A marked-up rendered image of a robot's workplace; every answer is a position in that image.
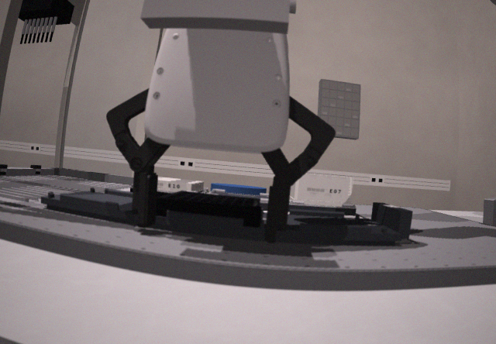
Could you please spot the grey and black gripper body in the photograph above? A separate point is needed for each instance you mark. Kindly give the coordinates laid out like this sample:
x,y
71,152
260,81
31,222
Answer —
x,y
218,88

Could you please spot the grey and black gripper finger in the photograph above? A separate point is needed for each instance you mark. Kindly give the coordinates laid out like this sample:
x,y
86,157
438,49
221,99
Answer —
x,y
141,159
286,174

